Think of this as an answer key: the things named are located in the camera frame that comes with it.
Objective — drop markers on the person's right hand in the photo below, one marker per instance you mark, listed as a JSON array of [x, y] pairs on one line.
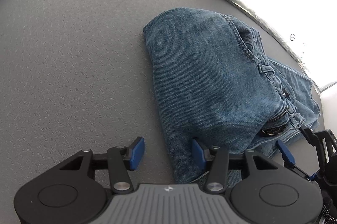
[[329, 209]]

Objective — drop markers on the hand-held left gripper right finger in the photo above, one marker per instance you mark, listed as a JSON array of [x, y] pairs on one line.
[[198, 153]]

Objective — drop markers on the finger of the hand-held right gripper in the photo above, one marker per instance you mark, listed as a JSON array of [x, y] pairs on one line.
[[308, 133], [285, 154]]

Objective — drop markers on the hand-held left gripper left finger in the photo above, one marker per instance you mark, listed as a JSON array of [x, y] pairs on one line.
[[137, 153]]

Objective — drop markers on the blue denim jeans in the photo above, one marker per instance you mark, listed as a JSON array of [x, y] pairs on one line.
[[210, 81]]

